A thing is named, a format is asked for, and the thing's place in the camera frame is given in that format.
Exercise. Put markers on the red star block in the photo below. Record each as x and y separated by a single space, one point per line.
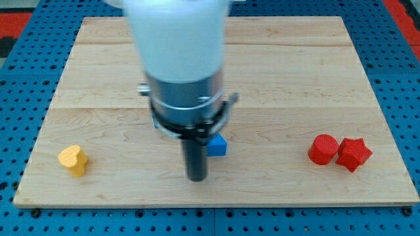
352 153

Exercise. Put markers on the yellow heart block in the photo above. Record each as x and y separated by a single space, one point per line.
74 160

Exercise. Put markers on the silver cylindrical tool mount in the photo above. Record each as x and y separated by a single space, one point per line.
189 110

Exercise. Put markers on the red cylinder block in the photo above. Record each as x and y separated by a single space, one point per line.
323 149

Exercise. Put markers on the blue cube block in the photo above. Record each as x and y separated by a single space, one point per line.
217 146

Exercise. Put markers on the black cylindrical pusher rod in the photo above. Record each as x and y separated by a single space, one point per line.
195 158

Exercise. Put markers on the wooden board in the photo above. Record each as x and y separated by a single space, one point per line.
297 77

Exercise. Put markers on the blue pegboard base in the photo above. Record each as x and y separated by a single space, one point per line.
34 66

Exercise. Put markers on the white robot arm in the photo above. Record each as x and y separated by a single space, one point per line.
181 48

